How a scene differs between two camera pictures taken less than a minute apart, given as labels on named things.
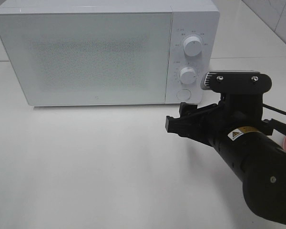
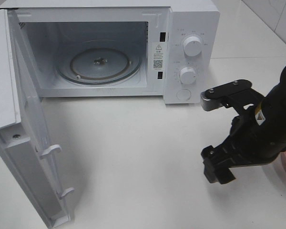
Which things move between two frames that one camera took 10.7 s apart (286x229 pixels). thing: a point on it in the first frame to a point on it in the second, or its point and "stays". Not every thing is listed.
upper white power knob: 193,46 stays
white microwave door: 88,58 to 18,123
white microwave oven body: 95,52 stays
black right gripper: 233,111 to 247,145
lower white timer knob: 188,75 stays
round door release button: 183,94 stays
